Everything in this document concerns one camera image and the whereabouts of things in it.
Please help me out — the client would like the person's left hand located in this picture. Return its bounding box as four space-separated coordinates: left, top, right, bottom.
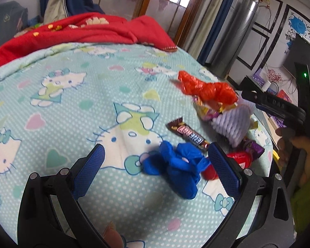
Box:
102 221 123 248

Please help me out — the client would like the purple candy wrapper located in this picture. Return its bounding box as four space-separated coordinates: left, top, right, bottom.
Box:
239 136 265 159

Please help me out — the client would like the person's right forearm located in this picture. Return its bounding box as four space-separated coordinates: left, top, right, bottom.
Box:
291 170 310 234

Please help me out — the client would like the silver cylindrical air conditioner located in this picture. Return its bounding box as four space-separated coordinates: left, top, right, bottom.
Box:
212 0 260 76

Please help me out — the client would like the purple box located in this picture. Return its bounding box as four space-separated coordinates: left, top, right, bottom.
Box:
252 68 268 86

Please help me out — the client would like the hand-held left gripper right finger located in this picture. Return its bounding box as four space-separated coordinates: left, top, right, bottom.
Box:
204 142 295 248

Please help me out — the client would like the yellow snack packet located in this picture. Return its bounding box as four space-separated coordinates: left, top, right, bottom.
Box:
192 95 238 122

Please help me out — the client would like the cartoon cat printed bedsheet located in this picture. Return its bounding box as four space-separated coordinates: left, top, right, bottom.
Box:
0 41 274 248

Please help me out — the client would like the red twig decoration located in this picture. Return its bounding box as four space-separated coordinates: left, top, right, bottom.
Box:
266 68 282 82

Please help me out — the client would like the brown chocolate bar wrapper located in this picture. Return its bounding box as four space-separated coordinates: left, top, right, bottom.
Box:
166 117 211 152

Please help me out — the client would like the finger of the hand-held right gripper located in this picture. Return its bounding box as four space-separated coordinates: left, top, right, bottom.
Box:
241 90 306 125

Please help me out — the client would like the colourful picture card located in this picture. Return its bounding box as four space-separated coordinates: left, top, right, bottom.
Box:
276 89 292 103

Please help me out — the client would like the white foam fruit net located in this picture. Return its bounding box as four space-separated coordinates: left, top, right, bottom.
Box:
212 103 256 148

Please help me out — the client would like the red snack packet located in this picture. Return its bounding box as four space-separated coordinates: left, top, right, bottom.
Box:
200 151 253 181

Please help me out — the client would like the blue glove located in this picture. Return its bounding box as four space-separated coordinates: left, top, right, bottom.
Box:
141 141 212 199

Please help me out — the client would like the orange plastic bag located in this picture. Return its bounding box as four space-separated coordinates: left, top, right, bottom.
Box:
170 70 238 106

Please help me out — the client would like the navy and beige jacket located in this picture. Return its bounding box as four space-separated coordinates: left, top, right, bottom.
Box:
40 0 105 24

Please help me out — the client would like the beige curtain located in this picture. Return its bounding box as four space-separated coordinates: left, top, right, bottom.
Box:
186 0 230 57

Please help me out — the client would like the red blanket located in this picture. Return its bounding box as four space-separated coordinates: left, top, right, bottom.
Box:
0 12 177 75

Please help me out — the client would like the person's right hand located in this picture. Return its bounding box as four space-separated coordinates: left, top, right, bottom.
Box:
276 128 310 186

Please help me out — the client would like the black flat television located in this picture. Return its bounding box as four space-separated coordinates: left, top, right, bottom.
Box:
284 35 310 83

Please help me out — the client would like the blue curtain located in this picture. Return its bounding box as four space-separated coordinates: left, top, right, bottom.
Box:
196 0 241 65

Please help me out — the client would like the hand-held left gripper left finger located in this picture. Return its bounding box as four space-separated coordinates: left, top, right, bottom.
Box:
17 143 111 248

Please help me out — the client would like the dark television cabinet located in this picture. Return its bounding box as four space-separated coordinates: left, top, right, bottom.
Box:
239 75 265 92

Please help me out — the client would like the grey-blue cushion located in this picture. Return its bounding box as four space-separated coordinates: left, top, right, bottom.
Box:
0 1 29 49

